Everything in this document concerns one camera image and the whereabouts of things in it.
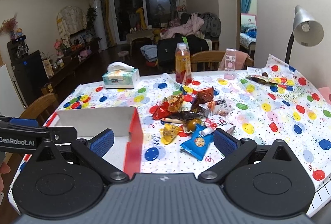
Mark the blue cookie snack packet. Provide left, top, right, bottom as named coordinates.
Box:
left=181, top=124, right=214, bottom=161

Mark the brown jelly cup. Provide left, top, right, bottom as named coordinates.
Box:
left=183, top=119, right=203, bottom=133

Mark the yellow snack packet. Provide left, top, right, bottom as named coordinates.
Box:
left=160, top=123, right=182, bottom=145

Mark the red orange snack packet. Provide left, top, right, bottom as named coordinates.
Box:
left=152, top=93, right=183, bottom=120

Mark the person's hand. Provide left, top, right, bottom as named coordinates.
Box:
left=0, top=161, right=11, bottom=192

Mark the white cabinet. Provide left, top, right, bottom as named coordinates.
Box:
left=0, top=64, right=24, bottom=117

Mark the red white cardboard box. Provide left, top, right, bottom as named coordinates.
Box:
left=44, top=106, right=144, bottom=177

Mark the wooden chair left side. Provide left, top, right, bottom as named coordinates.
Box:
left=20, top=93, right=59, bottom=126

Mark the wooden chair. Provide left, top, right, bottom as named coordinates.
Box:
left=20, top=93, right=59, bottom=126
left=191, top=50, right=254, bottom=72

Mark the white silver snack packet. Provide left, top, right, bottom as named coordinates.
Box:
left=199, top=97, right=233, bottom=117

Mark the black snack packet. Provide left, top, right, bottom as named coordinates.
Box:
left=169, top=111, right=204, bottom=121

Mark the dark red foil packet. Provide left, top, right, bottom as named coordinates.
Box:
left=191, top=87, right=214, bottom=111

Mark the black tv stand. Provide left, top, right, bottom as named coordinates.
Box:
left=7, top=35, right=99, bottom=105

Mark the balloon birthday tablecloth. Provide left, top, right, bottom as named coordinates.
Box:
left=7, top=54, right=331, bottom=217

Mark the sausage stick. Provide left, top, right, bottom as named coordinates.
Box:
left=161, top=118, right=186, bottom=124

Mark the opened dark snack wrapper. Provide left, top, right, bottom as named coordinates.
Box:
left=246, top=74, right=277, bottom=86

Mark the tissue box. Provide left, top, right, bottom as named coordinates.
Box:
left=102, top=62, right=140, bottom=89

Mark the pink cloth on chair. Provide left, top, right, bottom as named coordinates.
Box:
left=218, top=50, right=251, bottom=71

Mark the wooden chair far side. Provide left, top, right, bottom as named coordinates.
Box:
left=191, top=50, right=254, bottom=72

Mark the clear pink plastic case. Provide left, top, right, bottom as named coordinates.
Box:
left=224, top=48, right=236, bottom=80

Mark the orange juice bottle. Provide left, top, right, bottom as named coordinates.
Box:
left=175, top=42, right=192, bottom=85

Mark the grey desk lamp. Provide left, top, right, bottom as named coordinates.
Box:
left=285, top=5, right=324, bottom=64

